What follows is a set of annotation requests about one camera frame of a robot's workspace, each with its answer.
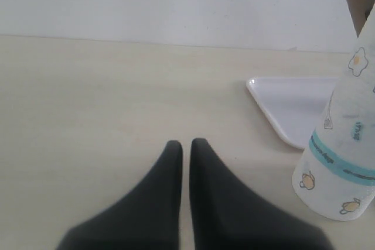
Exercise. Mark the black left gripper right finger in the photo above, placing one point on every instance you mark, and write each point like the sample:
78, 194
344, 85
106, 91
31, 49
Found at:
226, 214

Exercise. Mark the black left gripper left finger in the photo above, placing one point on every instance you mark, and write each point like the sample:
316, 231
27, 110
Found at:
146, 218

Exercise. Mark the white printed paper towel roll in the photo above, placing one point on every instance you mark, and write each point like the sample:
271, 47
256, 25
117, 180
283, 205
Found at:
335, 175

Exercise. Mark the white rectangular tray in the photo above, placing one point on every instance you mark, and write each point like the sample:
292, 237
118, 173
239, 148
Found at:
292, 105

